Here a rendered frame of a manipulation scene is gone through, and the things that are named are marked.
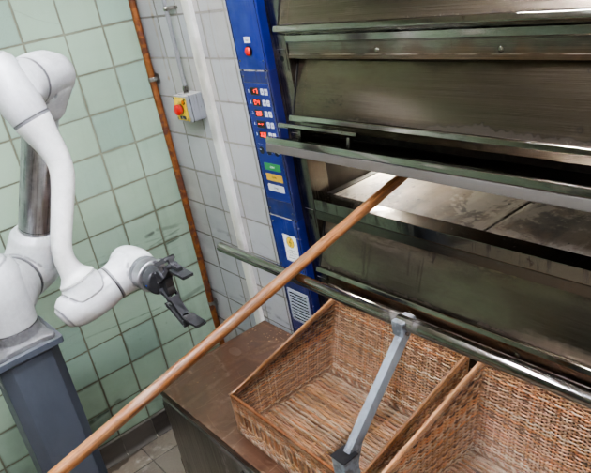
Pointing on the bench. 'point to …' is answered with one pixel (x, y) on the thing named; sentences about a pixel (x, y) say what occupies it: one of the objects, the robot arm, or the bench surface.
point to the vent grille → (300, 308)
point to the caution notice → (291, 248)
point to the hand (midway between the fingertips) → (192, 299)
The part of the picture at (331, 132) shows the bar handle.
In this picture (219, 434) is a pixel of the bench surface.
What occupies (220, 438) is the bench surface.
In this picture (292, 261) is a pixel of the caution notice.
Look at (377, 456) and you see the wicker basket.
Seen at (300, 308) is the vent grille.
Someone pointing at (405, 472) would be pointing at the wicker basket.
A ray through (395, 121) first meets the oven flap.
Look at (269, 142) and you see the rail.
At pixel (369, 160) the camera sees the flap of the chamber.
